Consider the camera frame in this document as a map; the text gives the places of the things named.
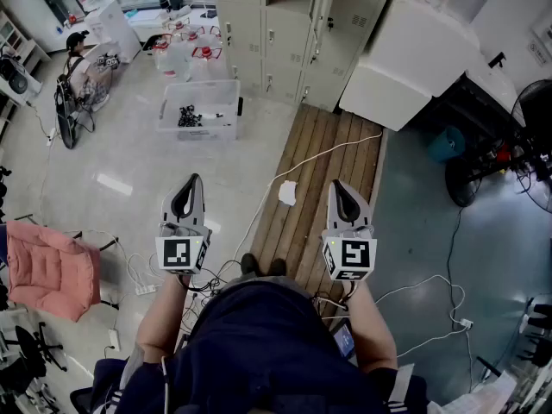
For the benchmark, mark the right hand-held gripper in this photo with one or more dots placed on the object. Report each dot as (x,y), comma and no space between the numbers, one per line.
(355,252)

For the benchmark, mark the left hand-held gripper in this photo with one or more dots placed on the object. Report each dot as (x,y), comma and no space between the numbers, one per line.
(177,252)

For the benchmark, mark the beige metal locker cabinet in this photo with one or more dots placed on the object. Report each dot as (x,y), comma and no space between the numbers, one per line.
(284,50)

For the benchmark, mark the grey metal locker door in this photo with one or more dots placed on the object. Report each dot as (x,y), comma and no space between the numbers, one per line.
(317,2)

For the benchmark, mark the person's right forearm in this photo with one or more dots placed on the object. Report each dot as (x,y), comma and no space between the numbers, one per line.
(373,330)

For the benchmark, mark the person's left forearm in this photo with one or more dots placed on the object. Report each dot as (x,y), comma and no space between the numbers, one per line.
(164,317)

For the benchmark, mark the clear plastic storage bin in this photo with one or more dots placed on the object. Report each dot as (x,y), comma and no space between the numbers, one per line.
(215,102)

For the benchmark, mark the wooden plank platform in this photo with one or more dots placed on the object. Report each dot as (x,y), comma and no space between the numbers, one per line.
(319,214)

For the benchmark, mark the crumpled white paper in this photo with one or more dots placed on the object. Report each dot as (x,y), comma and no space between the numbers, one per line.
(288,193)

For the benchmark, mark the person's left black shoe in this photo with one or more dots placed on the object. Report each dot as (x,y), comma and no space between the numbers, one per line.
(250,265)

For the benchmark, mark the person's black shoe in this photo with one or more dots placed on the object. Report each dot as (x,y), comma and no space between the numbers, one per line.
(277,267)
(250,265)

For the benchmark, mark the person's right black shoe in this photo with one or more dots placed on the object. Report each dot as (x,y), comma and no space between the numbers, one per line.
(277,267)

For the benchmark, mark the white power strip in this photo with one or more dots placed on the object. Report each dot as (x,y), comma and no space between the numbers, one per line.
(146,290)
(114,340)

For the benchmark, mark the pile of black small parts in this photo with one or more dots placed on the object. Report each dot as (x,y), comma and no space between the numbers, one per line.
(189,118)

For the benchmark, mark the black standing fan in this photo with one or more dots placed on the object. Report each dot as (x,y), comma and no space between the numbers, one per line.
(463,183)

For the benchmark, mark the teal bucket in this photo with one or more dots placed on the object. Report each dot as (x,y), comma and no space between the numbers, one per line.
(446,145)

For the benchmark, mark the black phone with lit screen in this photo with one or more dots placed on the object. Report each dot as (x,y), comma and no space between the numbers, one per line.
(345,341)

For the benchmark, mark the pink cushioned chair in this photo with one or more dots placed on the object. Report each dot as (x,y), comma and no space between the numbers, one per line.
(47,265)

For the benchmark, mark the person's body in navy clothes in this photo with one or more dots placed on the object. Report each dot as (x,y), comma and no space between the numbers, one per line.
(259,339)

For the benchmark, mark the black waste bin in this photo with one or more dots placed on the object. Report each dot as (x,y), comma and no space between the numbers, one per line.
(153,41)

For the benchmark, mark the white low table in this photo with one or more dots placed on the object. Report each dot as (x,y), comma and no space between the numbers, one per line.
(151,20)

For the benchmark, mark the white water dispenser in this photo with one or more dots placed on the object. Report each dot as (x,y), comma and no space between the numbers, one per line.
(112,28)

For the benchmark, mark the black office chair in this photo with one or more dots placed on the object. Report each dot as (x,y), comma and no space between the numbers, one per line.
(26,352)

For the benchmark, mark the white shelf desk unit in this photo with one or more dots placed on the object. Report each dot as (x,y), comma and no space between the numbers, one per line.
(26,50)

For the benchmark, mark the black bracket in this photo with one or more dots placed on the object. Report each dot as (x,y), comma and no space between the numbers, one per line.
(497,60)

